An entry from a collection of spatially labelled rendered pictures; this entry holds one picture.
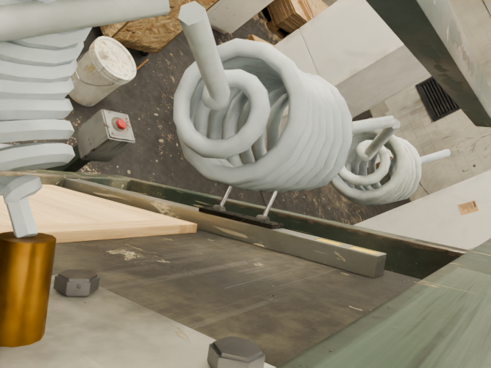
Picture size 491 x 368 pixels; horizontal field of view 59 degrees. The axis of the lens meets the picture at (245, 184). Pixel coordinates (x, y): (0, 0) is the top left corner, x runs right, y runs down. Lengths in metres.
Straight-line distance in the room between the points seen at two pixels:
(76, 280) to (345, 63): 3.11
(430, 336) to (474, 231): 4.18
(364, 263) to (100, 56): 2.21
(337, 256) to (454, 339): 0.60
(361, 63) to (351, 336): 3.03
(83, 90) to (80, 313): 2.71
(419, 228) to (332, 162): 4.27
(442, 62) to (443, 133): 8.71
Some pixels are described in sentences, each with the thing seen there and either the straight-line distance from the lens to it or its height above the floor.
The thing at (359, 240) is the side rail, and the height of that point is 1.59.
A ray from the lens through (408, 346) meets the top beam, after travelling 0.21.
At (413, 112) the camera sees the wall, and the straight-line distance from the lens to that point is 9.16.
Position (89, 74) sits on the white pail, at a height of 0.24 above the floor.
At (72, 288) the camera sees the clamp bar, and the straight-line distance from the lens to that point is 0.18.
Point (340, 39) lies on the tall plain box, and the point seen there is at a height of 1.33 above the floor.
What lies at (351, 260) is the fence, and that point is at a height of 1.65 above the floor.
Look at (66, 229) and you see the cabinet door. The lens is 0.75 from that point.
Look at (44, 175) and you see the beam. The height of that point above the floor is 0.90.
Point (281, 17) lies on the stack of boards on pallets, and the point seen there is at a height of 0.25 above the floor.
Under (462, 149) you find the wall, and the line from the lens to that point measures 8.89.
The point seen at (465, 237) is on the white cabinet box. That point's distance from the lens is 4.42.
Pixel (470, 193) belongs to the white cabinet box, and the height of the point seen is 1.49.
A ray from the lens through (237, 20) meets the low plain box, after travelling 4.96.
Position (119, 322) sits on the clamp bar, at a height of 1.83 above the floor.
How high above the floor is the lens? 1.96
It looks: 30 degrees down
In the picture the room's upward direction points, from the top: 62 degrees clockwise
